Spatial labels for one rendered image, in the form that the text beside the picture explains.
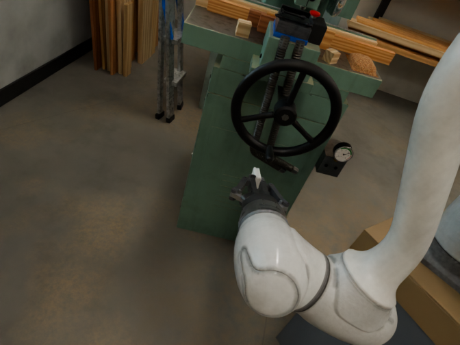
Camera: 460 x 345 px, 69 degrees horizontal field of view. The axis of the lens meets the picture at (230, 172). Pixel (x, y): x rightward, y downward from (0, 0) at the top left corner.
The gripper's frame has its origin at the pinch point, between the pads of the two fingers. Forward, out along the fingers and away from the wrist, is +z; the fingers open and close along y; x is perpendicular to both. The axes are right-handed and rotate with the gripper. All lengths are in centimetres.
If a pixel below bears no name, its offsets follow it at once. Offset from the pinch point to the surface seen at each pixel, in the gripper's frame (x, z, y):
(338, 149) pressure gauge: -6.5, 27.7, -27.6
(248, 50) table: -27.3, 26.6, 9.0
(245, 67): -22.6, 28.3, 8.6
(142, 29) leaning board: -20, 181, 80
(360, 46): -38, 39, -26
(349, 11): -49, 53, -22
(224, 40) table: -28.3, 26.2, 16.7
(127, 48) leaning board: -6, 161, 82
